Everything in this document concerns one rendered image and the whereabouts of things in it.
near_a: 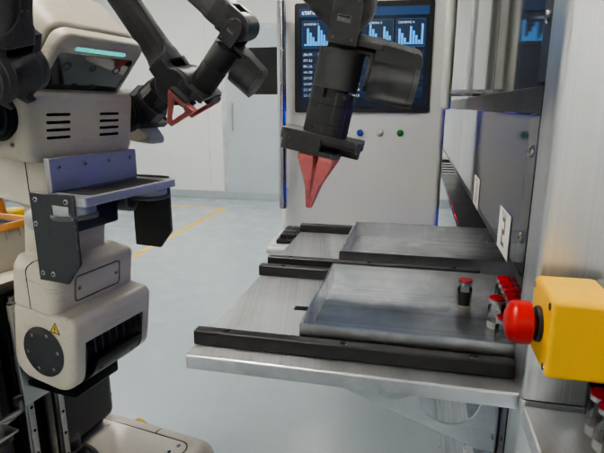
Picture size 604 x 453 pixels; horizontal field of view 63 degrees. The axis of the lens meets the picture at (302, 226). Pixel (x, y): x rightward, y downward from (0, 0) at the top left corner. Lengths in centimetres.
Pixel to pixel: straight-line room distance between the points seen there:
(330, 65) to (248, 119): 580
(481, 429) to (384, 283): 28
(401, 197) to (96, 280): 92
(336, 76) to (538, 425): 44
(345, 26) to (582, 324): 39
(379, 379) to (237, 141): 596
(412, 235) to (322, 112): 64
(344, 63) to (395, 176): 96
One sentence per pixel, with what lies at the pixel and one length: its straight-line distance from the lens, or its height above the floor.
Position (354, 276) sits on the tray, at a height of 89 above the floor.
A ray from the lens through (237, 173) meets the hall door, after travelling 652.
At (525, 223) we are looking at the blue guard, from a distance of 62.
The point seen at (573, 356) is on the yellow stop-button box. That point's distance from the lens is 49.
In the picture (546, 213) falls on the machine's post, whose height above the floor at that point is 109.
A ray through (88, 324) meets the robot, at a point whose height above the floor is 78.
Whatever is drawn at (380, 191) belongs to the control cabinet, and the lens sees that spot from 156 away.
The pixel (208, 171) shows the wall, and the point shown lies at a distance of 669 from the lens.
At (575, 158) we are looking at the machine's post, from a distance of 54.
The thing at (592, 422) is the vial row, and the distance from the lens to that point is 57.
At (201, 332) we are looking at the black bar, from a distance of 68.
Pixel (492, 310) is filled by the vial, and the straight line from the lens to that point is 75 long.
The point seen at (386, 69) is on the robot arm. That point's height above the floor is 123.
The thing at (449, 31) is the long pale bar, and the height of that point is 136.
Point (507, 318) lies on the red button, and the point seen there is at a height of 100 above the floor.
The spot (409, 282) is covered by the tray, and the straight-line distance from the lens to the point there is 89.
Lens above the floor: 119
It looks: 14 degrees down
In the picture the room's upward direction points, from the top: straight up
